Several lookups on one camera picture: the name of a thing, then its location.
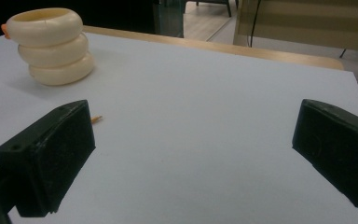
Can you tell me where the glass partition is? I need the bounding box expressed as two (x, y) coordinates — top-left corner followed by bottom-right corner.
(152, 0), (188, 39)

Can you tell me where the dark chair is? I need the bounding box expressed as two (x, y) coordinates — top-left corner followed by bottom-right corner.
(195, 0), (241, 19)

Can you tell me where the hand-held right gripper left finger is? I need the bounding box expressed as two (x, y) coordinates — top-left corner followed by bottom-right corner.
(0, 99), (97, 218)

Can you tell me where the cream ringed pen holder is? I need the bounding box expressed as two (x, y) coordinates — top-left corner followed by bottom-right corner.
(1, 7), (95, 87)

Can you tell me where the black cable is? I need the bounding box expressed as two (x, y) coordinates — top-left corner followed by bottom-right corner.
(249, 0), (262, 49)

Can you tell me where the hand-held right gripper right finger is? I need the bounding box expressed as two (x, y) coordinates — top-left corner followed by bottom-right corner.
(291, 98), (358, 215)

